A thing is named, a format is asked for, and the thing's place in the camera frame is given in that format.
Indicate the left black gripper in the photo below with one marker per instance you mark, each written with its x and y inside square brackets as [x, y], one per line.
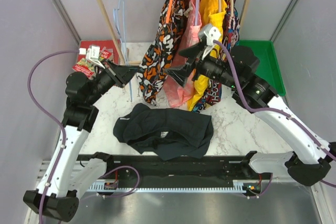
[126, 73]

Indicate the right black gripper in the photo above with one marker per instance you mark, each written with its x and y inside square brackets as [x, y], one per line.
[196, 59]

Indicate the blue wire hanger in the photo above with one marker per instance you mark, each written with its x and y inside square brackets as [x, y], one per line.
[119, 22]

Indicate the dark navy shorts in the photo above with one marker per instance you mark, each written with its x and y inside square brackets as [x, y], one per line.
[169, 133]

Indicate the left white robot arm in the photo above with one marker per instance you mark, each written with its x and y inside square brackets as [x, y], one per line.
[59, 191]

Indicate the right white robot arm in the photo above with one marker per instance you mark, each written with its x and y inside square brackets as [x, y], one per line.
[310, 159]

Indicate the camouflage orange black shorts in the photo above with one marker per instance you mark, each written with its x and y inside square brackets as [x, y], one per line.
[161, 52]

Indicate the pink patterned shorts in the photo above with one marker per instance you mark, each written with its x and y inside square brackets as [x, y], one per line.
[175, 94]

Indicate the comic print shorts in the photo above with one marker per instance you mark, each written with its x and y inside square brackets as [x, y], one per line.
[231, 28]

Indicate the yellow shorts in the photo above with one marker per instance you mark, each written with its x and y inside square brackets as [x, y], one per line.
[206, 91]

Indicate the large red book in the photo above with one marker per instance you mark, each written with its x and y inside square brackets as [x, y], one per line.
[107, 48]

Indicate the colourful paperback book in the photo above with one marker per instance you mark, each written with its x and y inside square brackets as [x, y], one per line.
[89, 68]

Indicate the green plastic tray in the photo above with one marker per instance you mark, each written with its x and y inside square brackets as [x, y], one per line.
[268, 68]

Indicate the wooden clothes rack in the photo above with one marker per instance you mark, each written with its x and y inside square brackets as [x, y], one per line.
[114, 37]

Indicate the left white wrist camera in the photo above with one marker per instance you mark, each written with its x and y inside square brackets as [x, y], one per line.
[92, 55]

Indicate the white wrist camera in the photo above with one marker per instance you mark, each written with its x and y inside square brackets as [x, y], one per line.
[92, 55]
[206, 36]

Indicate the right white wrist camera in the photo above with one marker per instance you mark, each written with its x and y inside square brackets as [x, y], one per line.
[206, 36]

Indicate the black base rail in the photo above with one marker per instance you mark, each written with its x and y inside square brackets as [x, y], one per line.
[187, 172]

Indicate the grey slotted cable duct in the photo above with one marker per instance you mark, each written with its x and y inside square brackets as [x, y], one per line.
[103, 187]

